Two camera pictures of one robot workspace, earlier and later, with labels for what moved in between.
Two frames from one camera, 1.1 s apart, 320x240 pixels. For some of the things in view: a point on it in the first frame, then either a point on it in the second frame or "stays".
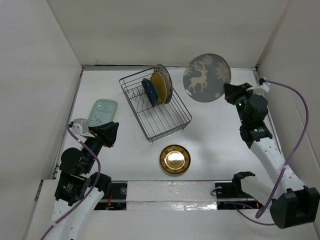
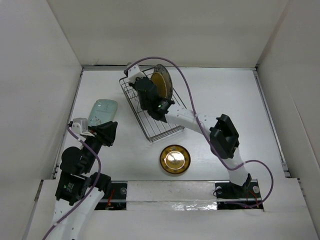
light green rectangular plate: (102, 111) stays
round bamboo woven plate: (158, 83) stays
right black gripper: (231, 91) to (134, 84)
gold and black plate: (175, 159) stays
